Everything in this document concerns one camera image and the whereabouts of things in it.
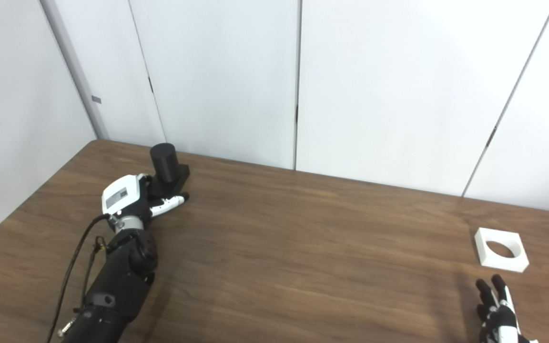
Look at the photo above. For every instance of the black peg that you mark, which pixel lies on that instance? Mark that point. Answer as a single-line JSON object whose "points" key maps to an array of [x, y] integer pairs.
{"points": [[165, 162]]}

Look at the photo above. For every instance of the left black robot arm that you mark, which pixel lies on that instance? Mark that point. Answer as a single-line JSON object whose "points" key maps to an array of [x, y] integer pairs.
{"points": [[112, 286]]}

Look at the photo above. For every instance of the gray partition post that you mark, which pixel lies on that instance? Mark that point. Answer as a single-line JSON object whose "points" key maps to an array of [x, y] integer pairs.
{"points": [[76, 71]]}

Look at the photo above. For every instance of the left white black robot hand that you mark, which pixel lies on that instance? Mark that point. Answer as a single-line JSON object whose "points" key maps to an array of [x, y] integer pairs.
{"points": [[122, 195]]}

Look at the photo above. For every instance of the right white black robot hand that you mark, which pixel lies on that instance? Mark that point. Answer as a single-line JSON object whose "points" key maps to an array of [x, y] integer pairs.
{"points": [[498, 319]]}

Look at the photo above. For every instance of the white square piece with hole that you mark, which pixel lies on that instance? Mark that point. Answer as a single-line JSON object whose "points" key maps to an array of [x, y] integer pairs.
{"points": [[493, 262]]}

